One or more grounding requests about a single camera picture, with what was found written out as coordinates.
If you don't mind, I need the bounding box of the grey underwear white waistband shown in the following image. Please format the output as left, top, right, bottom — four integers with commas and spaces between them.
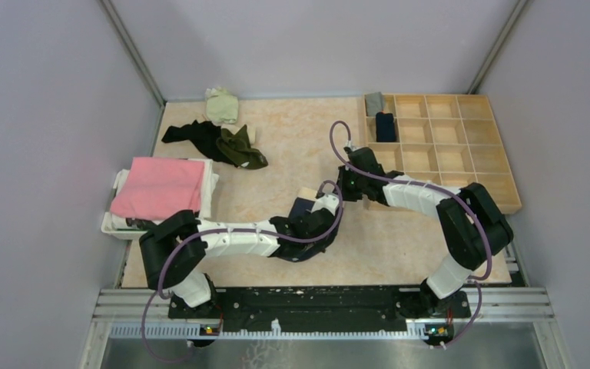
364, 91, 385, 117

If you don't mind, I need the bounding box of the navy underwear cream waistband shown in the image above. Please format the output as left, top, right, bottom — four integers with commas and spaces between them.
287, 187, 326, 263

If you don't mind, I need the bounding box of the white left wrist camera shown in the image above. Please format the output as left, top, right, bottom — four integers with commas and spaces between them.
311, 193, 340, 215

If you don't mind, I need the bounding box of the white perforated plastic basket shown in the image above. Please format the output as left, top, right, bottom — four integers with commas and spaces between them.
101, 170, 210, 241

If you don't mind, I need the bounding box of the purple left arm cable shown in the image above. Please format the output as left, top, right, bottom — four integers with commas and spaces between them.
141, 180, 345, 365

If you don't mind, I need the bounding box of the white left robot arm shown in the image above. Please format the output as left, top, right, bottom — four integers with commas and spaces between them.
139, 208, 343, 318

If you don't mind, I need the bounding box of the black underwear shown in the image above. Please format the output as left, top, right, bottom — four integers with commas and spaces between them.
161, 120, 234, 165

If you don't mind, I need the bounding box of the white folded cloth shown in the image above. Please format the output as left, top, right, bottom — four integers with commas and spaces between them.
101, 157, 219, 240

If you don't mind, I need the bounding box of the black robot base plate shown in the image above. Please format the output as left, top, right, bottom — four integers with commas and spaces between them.
167, 285, 472, 333

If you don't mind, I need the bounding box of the wooden compartment tray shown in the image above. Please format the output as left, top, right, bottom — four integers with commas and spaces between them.
360, 94, 522, 214

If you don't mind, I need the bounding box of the navy orange underwear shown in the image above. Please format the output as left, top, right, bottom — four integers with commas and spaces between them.
375, 111, 397, 142

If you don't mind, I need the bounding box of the dark green underwear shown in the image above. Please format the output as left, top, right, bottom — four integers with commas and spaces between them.
216, 129, 269, 170

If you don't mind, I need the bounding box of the light green underwear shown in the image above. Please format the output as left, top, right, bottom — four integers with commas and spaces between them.
205, 88, 239, 125

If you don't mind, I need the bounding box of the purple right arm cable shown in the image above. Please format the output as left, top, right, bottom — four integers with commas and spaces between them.
329, 120, 495, 350

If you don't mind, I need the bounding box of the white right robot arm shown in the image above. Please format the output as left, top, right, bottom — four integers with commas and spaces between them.
339, 146, 514, 317

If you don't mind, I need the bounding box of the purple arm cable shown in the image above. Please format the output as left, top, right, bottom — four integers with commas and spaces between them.
141, 180, 345, 365
329, 120, 495, 350

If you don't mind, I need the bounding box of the pink folded cloth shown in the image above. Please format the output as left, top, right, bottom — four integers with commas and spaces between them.
110, 157, 205, 221

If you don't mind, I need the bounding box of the aluminium frame rail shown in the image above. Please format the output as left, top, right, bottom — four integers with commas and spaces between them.
80, 285, 574, 368

